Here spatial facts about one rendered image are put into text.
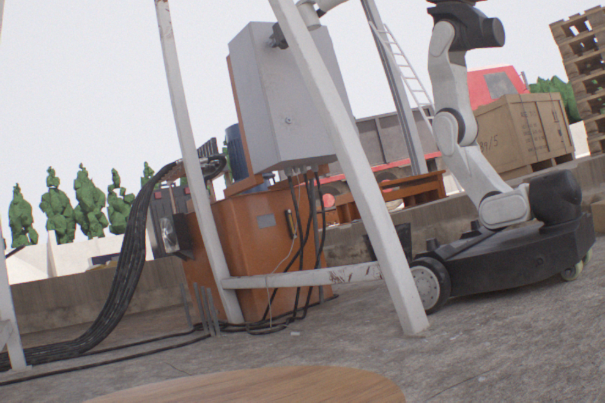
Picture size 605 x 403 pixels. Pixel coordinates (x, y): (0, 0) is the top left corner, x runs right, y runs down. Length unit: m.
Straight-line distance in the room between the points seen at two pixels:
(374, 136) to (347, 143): 9.10
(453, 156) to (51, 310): 3.10
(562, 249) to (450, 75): 0.74
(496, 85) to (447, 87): 10.10
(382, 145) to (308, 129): 8.56
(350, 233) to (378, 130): 6.67
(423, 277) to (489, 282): 0.25
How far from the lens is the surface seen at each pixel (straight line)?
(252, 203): 2.30
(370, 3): 9.33
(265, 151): 1.89
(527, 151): 4.66
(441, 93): 1.74
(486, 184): 1.66
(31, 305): 3.78
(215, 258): 2.31
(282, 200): 2.40
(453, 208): 3.16
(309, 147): 1.88
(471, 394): 0.90
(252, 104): 1.95
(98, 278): 3.81
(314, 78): 1.47
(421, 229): 3.36
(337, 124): 1.42
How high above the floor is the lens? 0.39
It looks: 6 degrees up
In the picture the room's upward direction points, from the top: 13 degrees counter-clockwise
